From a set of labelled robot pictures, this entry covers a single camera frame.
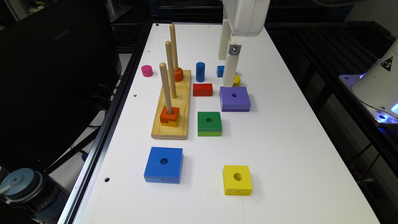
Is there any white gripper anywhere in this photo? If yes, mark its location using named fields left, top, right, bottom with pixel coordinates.
left=218, top=0, right=270, bottom=87

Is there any green square block with hole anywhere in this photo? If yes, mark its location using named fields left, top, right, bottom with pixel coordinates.
left=198, top=111, right=222, bottom=136

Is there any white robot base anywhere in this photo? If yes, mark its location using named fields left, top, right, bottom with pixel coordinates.
left=339, top=42, right=397, bottom=126

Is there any small blue rectangular block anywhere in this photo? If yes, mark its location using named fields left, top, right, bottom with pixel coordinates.
left=216, top=65, right=224, bottom=78

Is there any yellow octagonal block with hole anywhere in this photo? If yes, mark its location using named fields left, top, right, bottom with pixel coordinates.
left=233, top=75, right=241, bottom=86

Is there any blue cylinder block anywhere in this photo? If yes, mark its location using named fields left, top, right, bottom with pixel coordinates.
left=196, top=62, right=205, bottom=82

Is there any red rectangular block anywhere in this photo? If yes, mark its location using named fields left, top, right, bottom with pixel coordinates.
left=193, top=83, right=213, bottom=96

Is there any purple square block with hole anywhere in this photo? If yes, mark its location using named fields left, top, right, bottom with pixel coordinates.
left=220, top=86, right=251, bottom=112

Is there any orange round block on peg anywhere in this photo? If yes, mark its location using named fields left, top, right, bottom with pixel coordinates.
left=174, top=67, right=184, bottom=82

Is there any pink cylinder block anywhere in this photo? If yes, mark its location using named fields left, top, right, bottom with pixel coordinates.
left=141, top=65, right=153, bottom=77

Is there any yellow block under orange block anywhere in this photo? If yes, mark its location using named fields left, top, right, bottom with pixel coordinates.
left=160, top=114, right=180, bottom=127

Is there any orange square block on peg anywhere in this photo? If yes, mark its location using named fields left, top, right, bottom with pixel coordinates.
left=160, top=106, right=180, bottom=123

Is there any yellow square block with hole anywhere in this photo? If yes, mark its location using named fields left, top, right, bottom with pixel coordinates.
left=223, top=165, right=252, bottom=196

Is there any blue square block with hole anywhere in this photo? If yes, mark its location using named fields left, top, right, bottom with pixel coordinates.
left=144, top=147, right=183, bottom=184

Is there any middle wooden peg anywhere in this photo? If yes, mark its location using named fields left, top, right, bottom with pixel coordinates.
left=165, top=41, right=177, bottom=99

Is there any wooden peg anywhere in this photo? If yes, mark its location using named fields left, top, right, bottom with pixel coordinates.
left=169, top=24, right=178, bottom=72
left=159, top=62, right=173, bottom=115
left=165, top=41, right=177, bottom=99

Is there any rear wooden peg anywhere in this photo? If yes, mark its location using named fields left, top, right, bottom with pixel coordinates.
left=169, top=24, right=178, bottom=72

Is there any front wooden peg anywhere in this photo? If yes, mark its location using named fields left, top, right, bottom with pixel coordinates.
left=159, top=62, right=173, bottom=115

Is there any wooden peg base board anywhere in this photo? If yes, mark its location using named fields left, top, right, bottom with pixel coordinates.
left=151, top=68, right=191, bottom=140

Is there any black Samsung monitor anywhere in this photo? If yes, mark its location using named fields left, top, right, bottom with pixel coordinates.
left=1, top=0, right=121, bottom=172

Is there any blue lidded water bottle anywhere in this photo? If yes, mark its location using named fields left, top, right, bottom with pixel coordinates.
left=1, top=168, right=68, bottom=224

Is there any black aluminium table frame rail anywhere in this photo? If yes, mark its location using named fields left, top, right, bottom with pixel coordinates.
left=58, top=20, right=157, bottom=224

